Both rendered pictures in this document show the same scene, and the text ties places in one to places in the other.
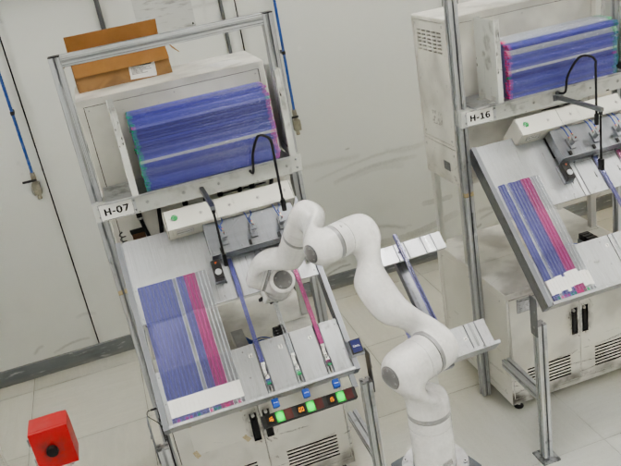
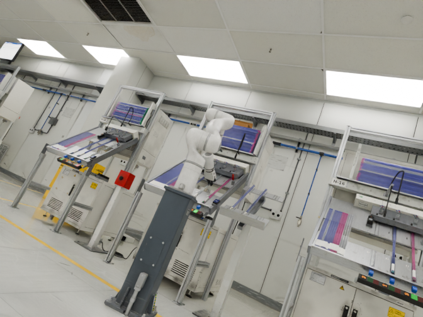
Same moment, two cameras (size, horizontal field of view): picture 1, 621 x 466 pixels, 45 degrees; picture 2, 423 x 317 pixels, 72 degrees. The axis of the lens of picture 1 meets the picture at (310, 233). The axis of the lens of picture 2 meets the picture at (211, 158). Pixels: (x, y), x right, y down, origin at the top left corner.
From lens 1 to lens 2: 2.25 m
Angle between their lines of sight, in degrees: 54
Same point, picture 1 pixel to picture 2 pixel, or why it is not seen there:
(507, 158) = (344, 206)
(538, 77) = (375, 178)
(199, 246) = not seen: hidden behind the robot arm
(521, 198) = (336, 216)
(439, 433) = (187, 166)
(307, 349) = (202, 196)
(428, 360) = (201, 133)
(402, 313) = (211, 127)
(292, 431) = (183, 251)
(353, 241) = (220, 115)
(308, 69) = (316, 207)
